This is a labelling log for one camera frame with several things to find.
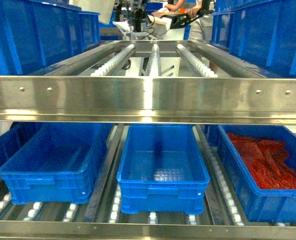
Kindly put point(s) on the steel shelf rack near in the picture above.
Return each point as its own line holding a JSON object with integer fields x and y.
{"x": 63, "y": 93}

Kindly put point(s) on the blue bin middle lower shelf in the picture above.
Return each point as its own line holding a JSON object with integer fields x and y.
{"x": 162, "y": 170}

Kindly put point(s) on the blue bin shelf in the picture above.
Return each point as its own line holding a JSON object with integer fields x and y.
{"x": 162, "y": 170}
{"x": 60, "y": 163}

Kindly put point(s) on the blue bin left lower shelf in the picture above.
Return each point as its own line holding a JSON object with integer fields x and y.
{"x": 60, "y": 163}

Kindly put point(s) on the red parts pile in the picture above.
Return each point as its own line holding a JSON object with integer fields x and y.
{"x": 265, "y": 160}

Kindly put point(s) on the blue bin with red parts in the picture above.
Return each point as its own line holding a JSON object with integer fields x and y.
{"x": 259, "y": 205}

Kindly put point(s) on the person in white clothes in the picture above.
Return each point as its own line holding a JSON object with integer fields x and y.
{"x": 201, "y": 29}

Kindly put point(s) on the blue bin upper left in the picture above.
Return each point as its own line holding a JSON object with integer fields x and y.
{"x": 35, "y": 34}

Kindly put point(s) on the blue bin upper right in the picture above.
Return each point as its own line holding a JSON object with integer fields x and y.
{"x": 260, "y": 32}

